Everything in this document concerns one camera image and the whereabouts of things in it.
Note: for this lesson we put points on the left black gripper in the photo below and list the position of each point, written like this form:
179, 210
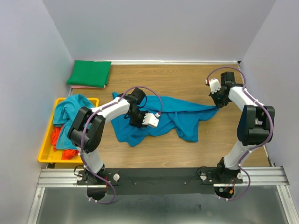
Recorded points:
138, 124

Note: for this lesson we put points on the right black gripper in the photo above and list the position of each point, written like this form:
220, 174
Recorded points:
217, 104

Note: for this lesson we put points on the blue t shirt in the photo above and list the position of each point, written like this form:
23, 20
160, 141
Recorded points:
183, 116

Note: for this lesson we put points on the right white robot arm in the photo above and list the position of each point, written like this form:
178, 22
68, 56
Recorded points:
255, 127

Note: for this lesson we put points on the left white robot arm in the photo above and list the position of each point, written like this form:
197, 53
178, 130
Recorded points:
87, 128

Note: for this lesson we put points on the folded pink t shirt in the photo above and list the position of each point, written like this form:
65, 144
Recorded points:
85, 86

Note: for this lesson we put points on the folded green t shirt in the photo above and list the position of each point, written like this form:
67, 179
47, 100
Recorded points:
90, 73

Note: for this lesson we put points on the teal t shirt in bin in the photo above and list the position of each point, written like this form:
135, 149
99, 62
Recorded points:
64, 115

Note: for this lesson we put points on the orange t shirt in bin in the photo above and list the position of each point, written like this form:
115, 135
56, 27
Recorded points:
56, 137

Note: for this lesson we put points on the yellow plastic bin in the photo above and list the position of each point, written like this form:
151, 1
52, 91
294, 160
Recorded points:
47, 154

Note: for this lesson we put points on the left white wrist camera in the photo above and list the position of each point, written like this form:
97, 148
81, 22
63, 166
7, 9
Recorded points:
151, 119

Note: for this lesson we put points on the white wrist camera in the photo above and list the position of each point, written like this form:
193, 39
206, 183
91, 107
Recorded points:
214, 85
151, 119

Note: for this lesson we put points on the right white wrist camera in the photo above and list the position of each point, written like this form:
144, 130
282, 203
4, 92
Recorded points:
214, 85

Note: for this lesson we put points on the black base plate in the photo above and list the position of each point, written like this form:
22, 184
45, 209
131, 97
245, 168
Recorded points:
156, 181

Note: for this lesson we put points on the aluminium frame rail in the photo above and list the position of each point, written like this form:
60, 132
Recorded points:
251, 176

